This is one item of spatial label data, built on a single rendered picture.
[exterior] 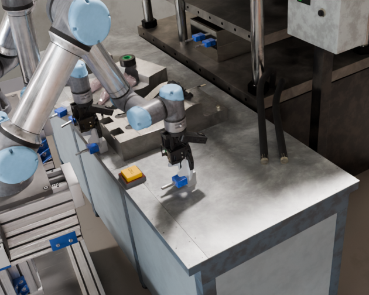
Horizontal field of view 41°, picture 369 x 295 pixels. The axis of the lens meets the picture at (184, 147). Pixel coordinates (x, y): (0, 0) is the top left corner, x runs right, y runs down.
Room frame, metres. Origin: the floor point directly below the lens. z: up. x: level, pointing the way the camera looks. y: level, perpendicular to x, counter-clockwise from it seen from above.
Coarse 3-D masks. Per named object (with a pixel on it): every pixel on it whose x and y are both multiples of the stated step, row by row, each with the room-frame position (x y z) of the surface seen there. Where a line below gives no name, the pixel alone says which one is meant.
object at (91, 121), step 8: (72, 104) 1.68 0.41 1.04; (80, 104) 1.66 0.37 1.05; (88, 104) 1.67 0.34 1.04; (72, 112) 1.69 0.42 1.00; (80, 112) 1.67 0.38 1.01; (88, 112) 1.68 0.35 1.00; (80, 120) 1.66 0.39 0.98; (88, 120) 1.66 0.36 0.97; (80, 128) 1.64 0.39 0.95; (88, 128) 1.66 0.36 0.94
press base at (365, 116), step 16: (208, 80) 2.38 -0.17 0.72; (336, 80) 2.21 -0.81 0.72; (352, 80) 2.26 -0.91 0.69; (368, 80) 2.31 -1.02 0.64; (304, 96) 2.12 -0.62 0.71; (336, 96) 2.21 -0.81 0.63; (352, 96) 2.26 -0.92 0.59; (368, 96) 2.32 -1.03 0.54; (256, 112) 2.00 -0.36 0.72; (272, 112) 2.03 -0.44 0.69; (288, 112) 2.07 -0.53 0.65; (304, 112) 2.12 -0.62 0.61; (336, 112) 2.22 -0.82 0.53; (352, 112) 2.27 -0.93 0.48; (368, 112) 2.33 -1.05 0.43; (288, 128) 2.07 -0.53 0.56; (304, 128) 2.12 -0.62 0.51; (336, 128) 2.22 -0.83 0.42; (352, 128) 2.28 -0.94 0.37; (368, 128) 2.34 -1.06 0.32; (336, 144) 2.23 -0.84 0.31; (352, 144) 2.28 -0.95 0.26; (368, 144) 2.34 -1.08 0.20; (336, 160) 2.23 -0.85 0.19; (352, 160) 2.29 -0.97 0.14; (368, 160) 2.35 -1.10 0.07
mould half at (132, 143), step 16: (208, 96) 1.95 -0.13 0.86; (192, 112) 1.75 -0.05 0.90; (208, 112) 1.81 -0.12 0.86; (224, 112) 1.82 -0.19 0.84; (112, 128) 1.72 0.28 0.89; (144, 128) 1.70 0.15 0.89; (160, 128) 1.69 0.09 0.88; (192, 128) 1.75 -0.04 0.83; (112, 144) 1.70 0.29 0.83; (128, 144) 1.62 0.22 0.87; (144, 144) 1.65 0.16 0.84
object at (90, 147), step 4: (104, 140) 1.69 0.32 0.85; (88, 144) 1.70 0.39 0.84; (92, 144) 1.70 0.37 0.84; (96, 144) 1.69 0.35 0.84; (104, 144) 1.69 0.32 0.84; (88, 148) 1.67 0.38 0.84; (92, 148) 1.67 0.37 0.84; (96, 148) 1.68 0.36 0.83; (100, 148) 1.68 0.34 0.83; (104, 148) 1.69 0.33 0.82; (80, 152) 1.66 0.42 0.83; (84, 152) 1.67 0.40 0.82; (92, 152) 1.67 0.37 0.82; (100, 152) 1.68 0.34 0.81
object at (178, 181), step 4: (172, 176) 1.42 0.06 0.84; (176, 176) 1.42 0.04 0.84; (184, 176) 1.41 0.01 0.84; (192, 176) 1.41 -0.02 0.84; (172, 180) 1.42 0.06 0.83; (176, 180) 1.39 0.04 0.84; (180, 180) 1.39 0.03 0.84; (184, 180) 1.40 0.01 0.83; (188, 180) 1.40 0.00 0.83; (192, 180) 1.41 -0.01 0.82; (196, 180) 1.42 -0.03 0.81; (168, 184) 1.39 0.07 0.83; (172, 184) 1.39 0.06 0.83; (176, 184) 1.39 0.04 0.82; (180, 184) 1.39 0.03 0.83; (184, 184) 1.40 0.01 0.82; (188, 184) 1.40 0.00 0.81; (192, 184) 1.41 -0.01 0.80; (164, 188) 1.37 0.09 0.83
